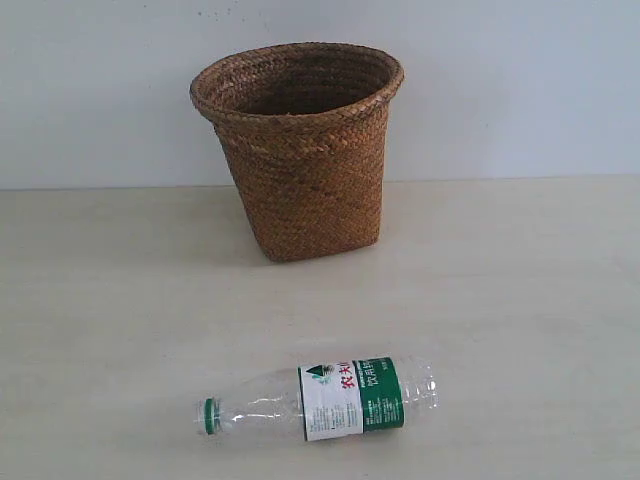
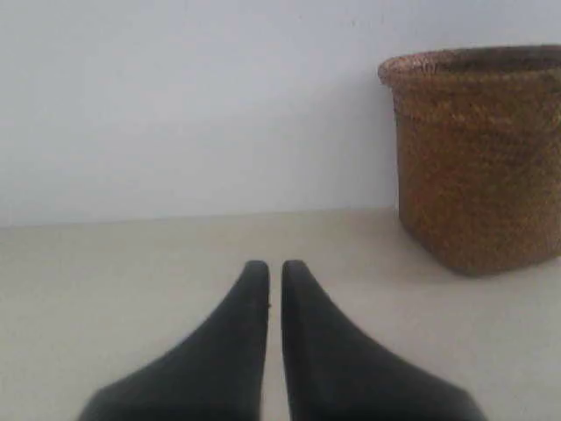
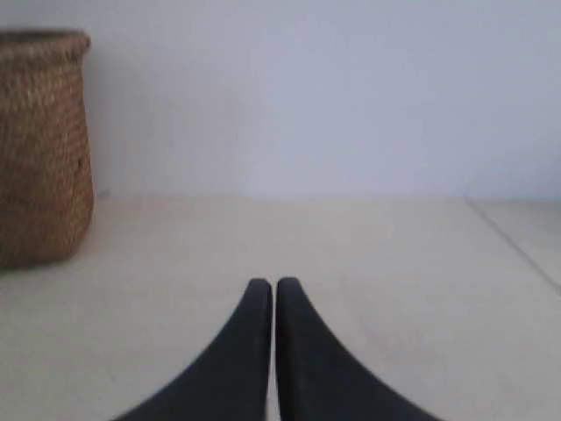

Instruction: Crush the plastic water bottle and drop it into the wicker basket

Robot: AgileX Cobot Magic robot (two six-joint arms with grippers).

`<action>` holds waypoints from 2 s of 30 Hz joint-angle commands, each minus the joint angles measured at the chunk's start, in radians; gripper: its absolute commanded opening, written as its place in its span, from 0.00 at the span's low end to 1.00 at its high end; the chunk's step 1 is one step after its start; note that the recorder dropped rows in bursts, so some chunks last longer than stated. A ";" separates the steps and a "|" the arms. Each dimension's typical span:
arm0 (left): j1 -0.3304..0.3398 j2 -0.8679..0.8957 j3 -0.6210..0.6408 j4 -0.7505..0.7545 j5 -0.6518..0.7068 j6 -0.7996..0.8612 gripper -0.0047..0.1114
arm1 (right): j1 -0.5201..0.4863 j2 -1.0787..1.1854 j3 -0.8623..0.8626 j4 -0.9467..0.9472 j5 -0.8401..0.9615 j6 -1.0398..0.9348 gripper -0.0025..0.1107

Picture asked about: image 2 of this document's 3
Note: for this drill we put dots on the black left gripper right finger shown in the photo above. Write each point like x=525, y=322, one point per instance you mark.
x=334, y=371

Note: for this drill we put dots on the brown woven wicker basket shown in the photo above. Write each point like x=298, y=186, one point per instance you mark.
x=478, y=154

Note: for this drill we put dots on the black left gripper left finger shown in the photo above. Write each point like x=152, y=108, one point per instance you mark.
x=216, y=373

